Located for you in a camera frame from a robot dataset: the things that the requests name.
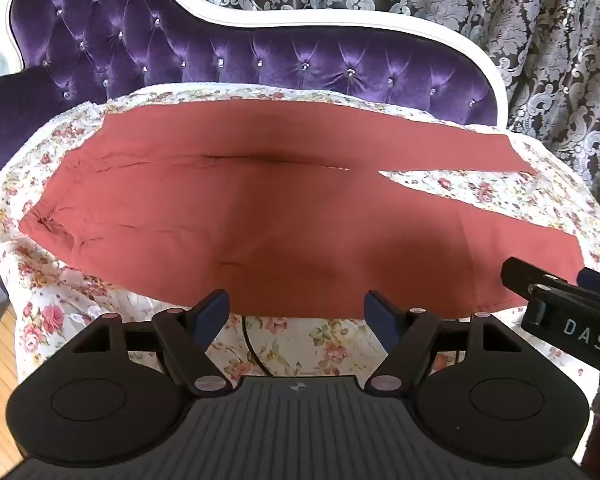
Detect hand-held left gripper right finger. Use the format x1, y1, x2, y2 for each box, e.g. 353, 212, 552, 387
364, 289, 527, 396

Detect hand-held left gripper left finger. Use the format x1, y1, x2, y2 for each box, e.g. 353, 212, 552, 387
67, 288, 231, 397

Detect rust red pants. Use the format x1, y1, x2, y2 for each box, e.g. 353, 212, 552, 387
19, 99, 583, 320

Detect floral blanket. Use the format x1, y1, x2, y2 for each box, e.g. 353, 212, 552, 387
0, 82, 600, 411

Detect brown damask curtain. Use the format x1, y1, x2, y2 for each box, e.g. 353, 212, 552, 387
180, 0, 600, 221

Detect purple tufted sofa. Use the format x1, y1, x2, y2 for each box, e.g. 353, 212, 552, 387
0, 0, 511, 196

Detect black cable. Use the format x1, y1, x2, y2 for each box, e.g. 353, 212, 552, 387
240, 314, 468, 377

